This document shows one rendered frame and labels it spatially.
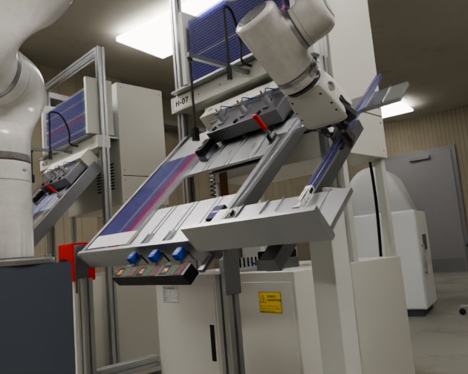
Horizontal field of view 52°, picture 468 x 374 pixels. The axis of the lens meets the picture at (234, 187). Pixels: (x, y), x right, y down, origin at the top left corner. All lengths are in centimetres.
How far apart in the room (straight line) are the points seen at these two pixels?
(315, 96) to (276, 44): 13
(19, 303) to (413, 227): 383
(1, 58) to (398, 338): 155
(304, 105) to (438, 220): 814
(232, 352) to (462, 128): 819
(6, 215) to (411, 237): 382
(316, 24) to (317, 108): 17
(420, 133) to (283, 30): 846
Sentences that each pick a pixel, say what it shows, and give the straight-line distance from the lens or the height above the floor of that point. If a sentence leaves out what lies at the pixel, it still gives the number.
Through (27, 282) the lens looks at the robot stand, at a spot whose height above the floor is 67.
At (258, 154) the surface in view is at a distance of 146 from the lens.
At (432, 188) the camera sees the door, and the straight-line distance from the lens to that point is 906.
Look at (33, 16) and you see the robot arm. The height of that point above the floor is 114.
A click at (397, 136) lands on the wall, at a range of 939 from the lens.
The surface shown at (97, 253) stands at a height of 72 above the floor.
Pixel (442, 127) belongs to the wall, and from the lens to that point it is 920.
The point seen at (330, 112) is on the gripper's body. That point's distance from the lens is 95.
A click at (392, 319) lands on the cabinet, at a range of 187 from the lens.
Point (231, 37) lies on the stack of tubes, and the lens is 188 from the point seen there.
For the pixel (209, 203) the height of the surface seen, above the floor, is 83.
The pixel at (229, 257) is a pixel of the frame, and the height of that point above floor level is 68.
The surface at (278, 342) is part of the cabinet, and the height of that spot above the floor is 41.
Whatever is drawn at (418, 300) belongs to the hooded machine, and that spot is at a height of 14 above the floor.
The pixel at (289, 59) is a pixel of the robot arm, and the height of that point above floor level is 102.
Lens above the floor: 70
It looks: 7 degrees up
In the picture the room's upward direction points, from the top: 5 degrees counter-clockwise
